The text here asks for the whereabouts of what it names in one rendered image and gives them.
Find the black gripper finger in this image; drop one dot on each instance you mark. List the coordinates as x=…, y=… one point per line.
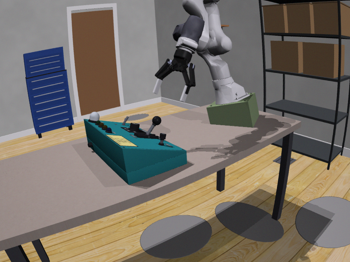
x=189, y=82
x=165, y=70

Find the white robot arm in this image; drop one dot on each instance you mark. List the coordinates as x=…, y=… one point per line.
x=202, y=33

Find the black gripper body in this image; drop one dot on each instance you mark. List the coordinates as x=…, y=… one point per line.
x=181, y=56

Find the teal control console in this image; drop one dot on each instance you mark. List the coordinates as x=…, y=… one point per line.
x=131, y=152

